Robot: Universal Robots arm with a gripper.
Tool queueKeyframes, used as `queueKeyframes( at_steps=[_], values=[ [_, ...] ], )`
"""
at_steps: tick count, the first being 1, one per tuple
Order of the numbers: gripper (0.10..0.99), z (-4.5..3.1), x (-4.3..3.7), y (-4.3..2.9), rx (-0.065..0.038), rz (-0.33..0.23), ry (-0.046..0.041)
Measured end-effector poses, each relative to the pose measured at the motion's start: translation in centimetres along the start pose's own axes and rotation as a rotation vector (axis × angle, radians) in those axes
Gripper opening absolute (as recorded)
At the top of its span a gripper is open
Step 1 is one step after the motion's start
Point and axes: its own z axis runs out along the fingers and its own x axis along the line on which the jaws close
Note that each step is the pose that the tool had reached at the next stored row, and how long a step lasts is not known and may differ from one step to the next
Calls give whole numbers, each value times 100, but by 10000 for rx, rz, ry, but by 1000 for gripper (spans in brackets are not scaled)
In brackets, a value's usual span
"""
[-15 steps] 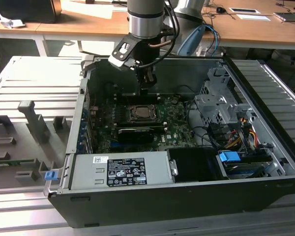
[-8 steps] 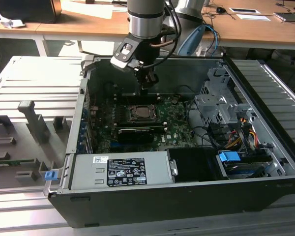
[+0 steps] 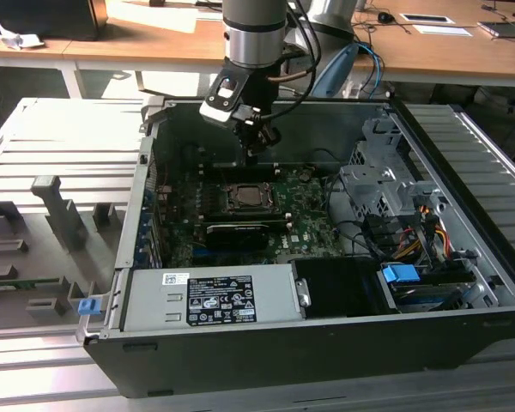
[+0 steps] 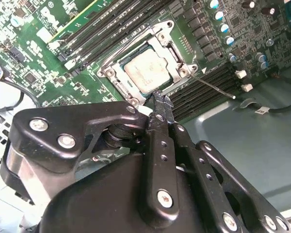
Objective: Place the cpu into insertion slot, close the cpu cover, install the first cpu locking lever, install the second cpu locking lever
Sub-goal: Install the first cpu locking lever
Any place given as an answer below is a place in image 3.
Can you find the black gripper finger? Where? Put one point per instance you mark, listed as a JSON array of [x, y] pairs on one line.
[[269, 136], [251, 150]]

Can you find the CPU socket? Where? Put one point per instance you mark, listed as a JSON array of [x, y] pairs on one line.
[[223, 201]]

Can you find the pale blue teach pendant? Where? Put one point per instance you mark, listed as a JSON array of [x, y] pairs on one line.
[[337, 70]]

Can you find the black graphics card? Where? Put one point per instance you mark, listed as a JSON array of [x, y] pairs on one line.
[[236, 234]]

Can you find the green motherboard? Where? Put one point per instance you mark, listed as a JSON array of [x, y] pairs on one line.
[[309, 223]]

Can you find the silver metal drive cage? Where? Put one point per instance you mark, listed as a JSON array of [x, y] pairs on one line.
[[369, 180]]

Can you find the wooden desk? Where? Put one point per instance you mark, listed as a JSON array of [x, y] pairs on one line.
[[438, 56], [133, 45]]

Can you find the black computer mouse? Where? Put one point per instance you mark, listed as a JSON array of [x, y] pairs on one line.
[[385, 17]]

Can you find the black plastic shroud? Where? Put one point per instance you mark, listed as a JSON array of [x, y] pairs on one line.
[[339, 287]]

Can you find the grey power supply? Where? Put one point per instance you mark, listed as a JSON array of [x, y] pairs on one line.
[[154, 296]]

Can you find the blue disk carrier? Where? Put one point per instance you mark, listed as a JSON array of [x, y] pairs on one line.
[[400, 274]]

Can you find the grey parts rack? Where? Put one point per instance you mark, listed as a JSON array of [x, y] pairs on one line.
[[64, 214]]

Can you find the black open PC case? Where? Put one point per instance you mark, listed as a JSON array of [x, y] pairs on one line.
[[283, 360]]

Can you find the blue case latch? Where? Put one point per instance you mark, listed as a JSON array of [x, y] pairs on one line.
[[88, 307]]

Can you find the grey disk drive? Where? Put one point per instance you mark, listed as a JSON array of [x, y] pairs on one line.
[[429, 296]]

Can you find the dark notebook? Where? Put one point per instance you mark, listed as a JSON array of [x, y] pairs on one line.
[[504, 30]]

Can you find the crumpled white paper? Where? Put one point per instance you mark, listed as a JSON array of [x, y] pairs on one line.
[[17, 38]]

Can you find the green RAM stick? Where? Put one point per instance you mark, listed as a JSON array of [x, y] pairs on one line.
[[21, 283]]

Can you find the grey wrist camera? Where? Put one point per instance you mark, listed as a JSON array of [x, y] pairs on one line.
[[223, 98]]

